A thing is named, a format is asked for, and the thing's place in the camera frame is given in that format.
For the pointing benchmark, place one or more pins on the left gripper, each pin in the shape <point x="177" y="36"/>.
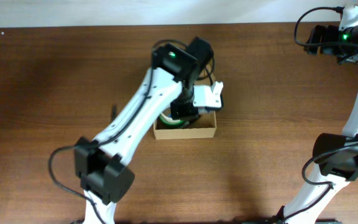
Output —
<point x="183" y="112"/>

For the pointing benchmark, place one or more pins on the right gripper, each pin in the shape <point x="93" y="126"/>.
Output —
<point x="319" y="40"/>

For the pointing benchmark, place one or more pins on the green tape roll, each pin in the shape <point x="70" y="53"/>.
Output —
<point x="173" y="126"/>

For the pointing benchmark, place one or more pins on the dark grey ballpoint pen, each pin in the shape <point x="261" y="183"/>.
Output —
<point x="113" y="113"/>

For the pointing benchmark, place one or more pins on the cream masking tape roll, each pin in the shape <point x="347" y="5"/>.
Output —
<point x="166" y="118"/>

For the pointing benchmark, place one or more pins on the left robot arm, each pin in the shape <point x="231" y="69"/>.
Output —
<point x="169" y="84"/>

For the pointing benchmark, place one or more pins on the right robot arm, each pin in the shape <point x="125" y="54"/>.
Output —
<point x="334" y="162"/>

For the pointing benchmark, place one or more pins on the open cardboard box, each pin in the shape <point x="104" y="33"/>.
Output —
<point x="204" y="127"/>

